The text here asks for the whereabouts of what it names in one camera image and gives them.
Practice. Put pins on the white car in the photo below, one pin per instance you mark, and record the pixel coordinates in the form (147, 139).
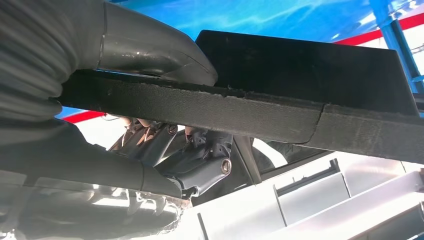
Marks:
(298, 205)

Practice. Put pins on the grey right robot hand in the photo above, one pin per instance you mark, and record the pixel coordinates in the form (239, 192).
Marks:
(99, 165)

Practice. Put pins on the blue steel shelf rack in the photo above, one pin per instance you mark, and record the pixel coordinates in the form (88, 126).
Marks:
(265, 16)

